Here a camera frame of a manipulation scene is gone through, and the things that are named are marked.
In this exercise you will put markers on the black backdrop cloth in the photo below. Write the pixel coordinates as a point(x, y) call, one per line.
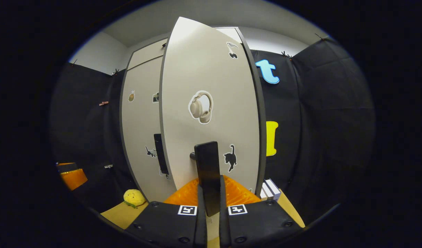
point(328, 137)

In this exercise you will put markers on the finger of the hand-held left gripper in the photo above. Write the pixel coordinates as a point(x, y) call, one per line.
point(74, 179)
point(68, 167)

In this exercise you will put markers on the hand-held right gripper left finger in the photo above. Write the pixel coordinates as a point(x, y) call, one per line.
point(162, 224)

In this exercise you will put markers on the black binder clip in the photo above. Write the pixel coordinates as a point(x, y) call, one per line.
point(320, 36)
point(115, 72)
point(285, 54)

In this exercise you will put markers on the grey double-door shoe cabinet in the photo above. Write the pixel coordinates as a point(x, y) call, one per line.
point(142, 120)

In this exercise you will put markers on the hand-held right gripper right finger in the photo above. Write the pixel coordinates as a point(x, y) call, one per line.
point(259, 224)

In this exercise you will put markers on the yellow plush toy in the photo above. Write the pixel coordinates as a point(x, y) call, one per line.
point(134, 198)

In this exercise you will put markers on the grey cabinet door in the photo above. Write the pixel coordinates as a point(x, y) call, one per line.
point(140, 120)
point(204, 69)

